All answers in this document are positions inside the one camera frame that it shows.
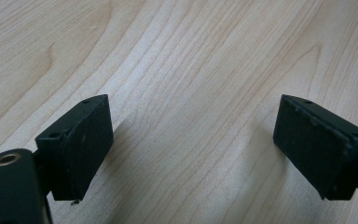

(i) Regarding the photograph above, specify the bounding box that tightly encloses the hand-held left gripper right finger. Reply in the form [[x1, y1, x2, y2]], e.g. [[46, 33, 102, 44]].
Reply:
[[272, 93, 358, 201]]

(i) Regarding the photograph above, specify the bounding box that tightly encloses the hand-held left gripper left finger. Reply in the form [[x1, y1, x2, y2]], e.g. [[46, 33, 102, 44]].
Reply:
[[34, 93, 115, 202]]

